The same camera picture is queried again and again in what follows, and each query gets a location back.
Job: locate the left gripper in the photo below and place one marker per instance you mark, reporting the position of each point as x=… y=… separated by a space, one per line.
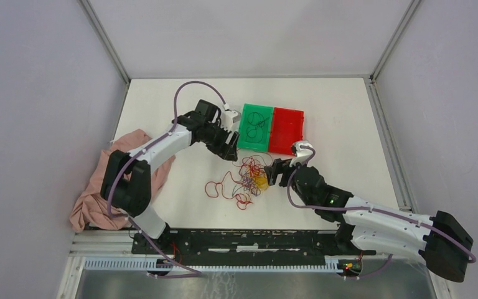
x=228 y=152

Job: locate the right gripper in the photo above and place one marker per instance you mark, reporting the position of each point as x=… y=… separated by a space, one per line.
x=280 y=166

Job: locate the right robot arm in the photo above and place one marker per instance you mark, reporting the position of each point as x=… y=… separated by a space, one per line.
x=438 y=242

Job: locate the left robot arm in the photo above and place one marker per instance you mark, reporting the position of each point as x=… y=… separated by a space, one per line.
x=183 y=133

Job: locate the green plastic tray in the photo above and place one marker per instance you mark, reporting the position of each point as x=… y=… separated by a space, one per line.
x=255 y=127

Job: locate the red plastic tray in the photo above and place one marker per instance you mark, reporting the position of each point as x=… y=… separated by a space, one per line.
x=286 y=129

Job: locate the pink cloth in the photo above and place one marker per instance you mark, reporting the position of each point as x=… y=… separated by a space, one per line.
x=94 y=198

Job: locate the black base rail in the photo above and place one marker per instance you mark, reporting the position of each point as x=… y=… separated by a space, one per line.
x=232 y=247

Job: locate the white cable duct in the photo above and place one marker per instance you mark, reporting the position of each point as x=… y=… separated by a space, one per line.
x=157 y=265

